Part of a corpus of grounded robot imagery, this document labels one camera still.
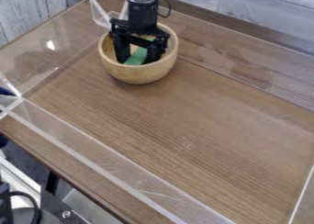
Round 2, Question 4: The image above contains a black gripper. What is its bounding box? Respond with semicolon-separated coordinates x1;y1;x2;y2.
111;0;171;63

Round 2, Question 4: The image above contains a green rectangular block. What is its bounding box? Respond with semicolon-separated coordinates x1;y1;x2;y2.
124;36;156;65

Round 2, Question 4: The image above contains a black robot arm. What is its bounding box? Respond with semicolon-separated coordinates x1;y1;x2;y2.
111;0;171;63

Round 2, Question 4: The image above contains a brown wooden bowl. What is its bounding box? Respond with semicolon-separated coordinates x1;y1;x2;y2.
98;23;179;84

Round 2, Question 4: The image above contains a black table leg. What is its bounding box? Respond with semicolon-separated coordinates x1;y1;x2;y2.
45;172;59;195

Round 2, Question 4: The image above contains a clear acrylic tray wall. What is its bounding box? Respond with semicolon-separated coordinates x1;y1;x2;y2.
0;0;314;224

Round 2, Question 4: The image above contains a black cable loop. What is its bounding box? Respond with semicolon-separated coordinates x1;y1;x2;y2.
8;190;43;224

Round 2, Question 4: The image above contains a grey metal base plate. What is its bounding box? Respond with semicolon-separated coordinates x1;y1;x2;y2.
39;189;90;224

